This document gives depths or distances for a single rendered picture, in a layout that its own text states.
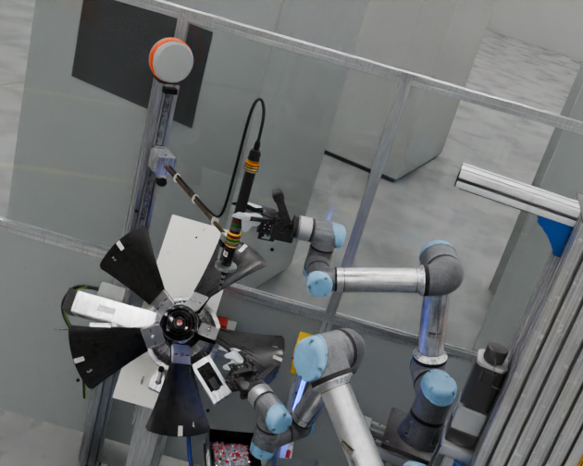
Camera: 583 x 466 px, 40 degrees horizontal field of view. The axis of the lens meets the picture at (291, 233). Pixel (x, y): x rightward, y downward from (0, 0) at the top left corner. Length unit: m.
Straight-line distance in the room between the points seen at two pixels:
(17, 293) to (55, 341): 0.27
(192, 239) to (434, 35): 5.50
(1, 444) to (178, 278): 1.37
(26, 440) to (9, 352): 0.42
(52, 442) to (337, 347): 2.08
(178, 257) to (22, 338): 1.08
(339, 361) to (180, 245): 1.01
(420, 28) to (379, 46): 0.45
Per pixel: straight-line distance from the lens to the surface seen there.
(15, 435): 4.01
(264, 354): 2.68
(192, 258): 2.97
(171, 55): 2.98
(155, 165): 3.01
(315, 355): 2.15
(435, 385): 2.68
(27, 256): 3.60
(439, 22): 8.15
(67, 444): 3.99
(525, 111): 3.14
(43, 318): 3.72
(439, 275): 2.47
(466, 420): 2.43
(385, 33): 8.32
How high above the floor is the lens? 2.60
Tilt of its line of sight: 23 degrees down
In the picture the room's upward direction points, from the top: 16 degrees clockwise
